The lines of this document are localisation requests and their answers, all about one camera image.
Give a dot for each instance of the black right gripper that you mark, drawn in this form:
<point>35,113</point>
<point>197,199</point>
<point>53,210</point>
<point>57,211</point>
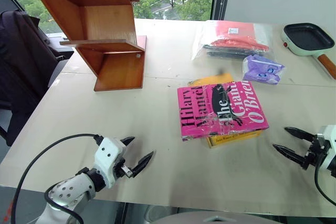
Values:
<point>313,153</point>

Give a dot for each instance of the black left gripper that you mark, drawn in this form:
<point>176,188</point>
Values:
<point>123,168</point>

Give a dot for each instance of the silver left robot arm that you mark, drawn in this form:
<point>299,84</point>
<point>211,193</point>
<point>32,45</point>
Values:
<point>68,190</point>

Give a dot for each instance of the pink paperback book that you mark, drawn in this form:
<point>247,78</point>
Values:
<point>199,113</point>

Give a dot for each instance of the yellow book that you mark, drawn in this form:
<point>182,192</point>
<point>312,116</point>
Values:
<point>215,79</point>

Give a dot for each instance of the wooden shelf unit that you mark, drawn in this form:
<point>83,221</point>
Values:
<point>110,24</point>

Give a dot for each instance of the purple plastic packet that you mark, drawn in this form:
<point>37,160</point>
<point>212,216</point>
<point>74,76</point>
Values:
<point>258,68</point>

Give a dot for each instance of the mint electric frying pan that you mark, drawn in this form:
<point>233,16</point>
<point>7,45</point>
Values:
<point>307,35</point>

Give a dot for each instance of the plastic bag with red cloth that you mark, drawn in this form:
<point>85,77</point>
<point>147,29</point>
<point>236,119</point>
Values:
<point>231,31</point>

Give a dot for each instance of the black chair with jacket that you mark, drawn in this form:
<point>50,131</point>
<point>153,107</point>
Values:
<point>21,64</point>

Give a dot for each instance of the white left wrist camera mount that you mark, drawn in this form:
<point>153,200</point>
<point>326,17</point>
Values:
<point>106,153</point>

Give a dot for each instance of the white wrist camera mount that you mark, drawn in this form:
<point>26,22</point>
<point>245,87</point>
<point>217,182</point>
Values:
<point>106,153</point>
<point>329,136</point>

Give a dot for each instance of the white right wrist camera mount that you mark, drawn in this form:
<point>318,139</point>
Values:
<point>329,136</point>

